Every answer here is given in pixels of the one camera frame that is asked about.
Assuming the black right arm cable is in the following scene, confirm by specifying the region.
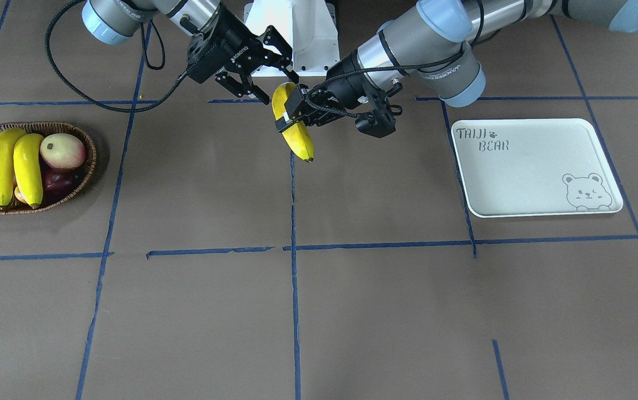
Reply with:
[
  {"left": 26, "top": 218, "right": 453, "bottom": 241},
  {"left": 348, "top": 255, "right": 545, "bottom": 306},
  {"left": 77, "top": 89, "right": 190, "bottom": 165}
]
[{"left": 45, "top": 0, "right": 197, "bottom": 113}]

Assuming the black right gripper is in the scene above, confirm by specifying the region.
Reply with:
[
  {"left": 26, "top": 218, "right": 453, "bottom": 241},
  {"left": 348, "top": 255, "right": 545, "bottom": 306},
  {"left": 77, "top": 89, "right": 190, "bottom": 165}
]
[{"left": 187, "top": 8, "right": 299, "bottom": 106}]

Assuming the yellow banana basket middle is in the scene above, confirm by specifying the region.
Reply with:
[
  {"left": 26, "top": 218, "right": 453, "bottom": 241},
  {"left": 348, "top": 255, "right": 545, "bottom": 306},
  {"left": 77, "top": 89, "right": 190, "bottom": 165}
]
[{"left": 13, "top": 133, "right": 44, "bottom": 208}]

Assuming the white bear serving tray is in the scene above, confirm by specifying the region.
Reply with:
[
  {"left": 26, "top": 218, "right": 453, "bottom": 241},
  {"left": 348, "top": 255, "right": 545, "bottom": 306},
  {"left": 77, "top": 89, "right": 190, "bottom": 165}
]
[{"left": 451, "top": 118, "right": 624, "bottom": 218}]

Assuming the brown wicker basket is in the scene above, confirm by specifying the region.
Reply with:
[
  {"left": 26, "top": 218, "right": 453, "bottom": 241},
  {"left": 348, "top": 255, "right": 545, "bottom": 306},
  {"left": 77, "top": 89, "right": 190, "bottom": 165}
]
[{"left": 0, "top": 122, "right": 97, "bottom": 216}]

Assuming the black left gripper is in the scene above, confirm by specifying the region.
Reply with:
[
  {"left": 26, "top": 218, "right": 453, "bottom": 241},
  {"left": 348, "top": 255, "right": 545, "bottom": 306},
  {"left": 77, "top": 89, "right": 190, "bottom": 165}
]
[{"left": 275, "top": 61, "right": 404, "bottom": 133}]

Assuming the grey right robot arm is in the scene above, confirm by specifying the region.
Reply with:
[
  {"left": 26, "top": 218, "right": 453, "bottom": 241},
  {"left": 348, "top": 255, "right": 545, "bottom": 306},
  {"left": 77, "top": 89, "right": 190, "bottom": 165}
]
[{"left": 81, "top": 1, "right": 299, "bottom": 104}]

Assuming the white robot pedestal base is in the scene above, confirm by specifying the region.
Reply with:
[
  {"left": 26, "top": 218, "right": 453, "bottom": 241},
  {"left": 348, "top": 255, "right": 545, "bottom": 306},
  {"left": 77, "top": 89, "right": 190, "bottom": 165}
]
[{"left": 243, "top": 1, "right": 341, "bottom": 77}]

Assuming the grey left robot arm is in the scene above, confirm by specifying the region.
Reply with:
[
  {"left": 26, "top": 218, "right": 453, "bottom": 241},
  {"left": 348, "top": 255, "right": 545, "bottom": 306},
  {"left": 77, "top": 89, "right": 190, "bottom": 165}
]
[{"left": 275, "top": 1, "right": 638, "bottom": 138}]

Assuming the yellow banana in basket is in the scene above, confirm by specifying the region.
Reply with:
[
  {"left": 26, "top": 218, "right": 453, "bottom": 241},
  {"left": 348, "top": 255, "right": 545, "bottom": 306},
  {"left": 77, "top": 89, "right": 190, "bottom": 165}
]
[{"left": 0, "top": 128, "right": 27, "bottom": 208}]

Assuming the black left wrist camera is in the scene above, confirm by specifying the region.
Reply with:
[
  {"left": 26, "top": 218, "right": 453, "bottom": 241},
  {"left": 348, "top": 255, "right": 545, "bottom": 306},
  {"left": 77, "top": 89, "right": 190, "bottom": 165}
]
[{"left": 355, "top": 81, "right": 403, "bottom": 138}]

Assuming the dark purple plum fruit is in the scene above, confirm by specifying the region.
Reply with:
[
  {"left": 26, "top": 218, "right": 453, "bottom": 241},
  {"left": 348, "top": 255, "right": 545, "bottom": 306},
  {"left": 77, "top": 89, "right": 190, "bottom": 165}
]
[{"left": 42, "top": 169, "right": 80, "bottom": 203}]

